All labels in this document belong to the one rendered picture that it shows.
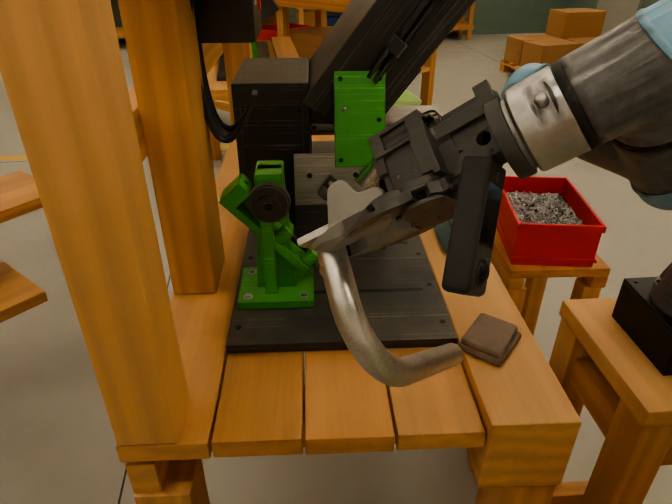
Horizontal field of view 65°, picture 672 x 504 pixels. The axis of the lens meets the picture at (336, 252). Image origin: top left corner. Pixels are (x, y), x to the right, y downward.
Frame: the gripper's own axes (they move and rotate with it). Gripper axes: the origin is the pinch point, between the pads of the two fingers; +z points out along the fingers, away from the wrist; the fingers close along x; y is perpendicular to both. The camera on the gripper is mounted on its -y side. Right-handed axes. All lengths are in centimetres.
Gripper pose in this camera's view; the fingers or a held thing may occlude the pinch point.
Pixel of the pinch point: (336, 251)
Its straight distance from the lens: 52.7
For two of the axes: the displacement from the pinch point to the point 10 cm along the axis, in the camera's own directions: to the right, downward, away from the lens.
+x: -5.6, -1.2, -8.2
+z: -7.9, 3.9, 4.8
